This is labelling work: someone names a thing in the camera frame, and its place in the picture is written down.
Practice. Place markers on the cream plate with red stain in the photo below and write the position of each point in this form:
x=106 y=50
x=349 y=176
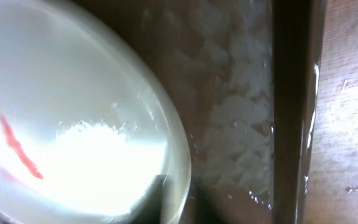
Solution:
x=85 y=126

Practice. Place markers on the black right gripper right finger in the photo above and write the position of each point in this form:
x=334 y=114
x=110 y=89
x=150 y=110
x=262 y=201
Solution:
x=199 y=208

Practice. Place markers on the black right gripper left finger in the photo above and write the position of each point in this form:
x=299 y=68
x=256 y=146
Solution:
x=151 y=208

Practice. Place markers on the dark brown serving tray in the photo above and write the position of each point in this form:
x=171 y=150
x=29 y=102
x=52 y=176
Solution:
x=238 y=73

